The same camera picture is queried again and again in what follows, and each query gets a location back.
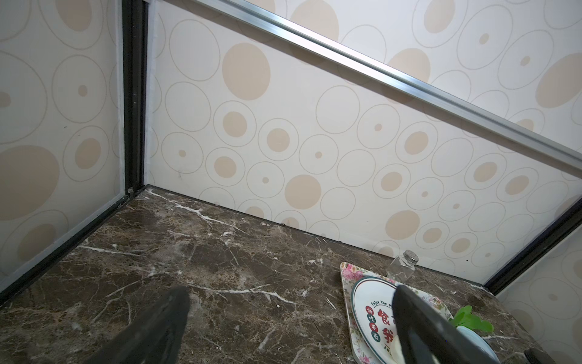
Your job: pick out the clear glass shaker bottle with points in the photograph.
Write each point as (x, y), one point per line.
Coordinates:
(403, 266)

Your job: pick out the green herb spice jar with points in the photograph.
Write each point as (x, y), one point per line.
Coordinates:
(535, 356)

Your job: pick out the black vertical right corner post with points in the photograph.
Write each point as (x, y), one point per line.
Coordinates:
(540, 246)

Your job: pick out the green plastic leaf vegetable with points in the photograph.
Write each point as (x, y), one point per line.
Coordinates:
(465, 318)

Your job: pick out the horizontal aluminium frame rail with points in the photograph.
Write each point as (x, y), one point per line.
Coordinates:
(528, 143)

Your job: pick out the black vertical corner post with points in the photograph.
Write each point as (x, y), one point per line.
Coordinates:
(540, 246)
(135, 16)

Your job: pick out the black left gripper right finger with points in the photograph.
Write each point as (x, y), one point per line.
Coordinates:
(426, 337)

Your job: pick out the floral rectangular tray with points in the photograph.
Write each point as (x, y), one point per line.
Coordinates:
(350, 274)

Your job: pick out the green labelled tin can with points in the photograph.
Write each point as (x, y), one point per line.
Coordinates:
(478, 341)

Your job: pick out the black vertical left corner post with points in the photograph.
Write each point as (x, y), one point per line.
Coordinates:
(135, 16)

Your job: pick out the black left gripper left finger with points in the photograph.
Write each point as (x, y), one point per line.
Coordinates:
(155, 336)

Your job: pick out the white round plate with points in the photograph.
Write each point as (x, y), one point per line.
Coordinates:
(372, 306)

